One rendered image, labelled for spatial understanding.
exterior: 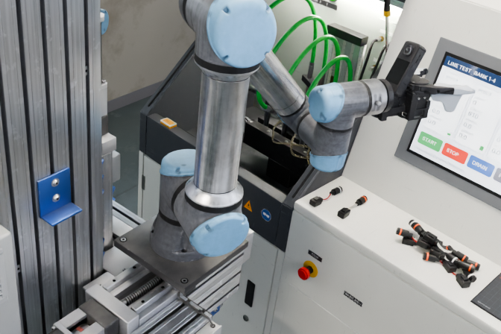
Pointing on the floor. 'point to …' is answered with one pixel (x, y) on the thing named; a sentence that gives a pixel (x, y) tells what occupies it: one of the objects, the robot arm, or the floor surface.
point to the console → (396, 194)
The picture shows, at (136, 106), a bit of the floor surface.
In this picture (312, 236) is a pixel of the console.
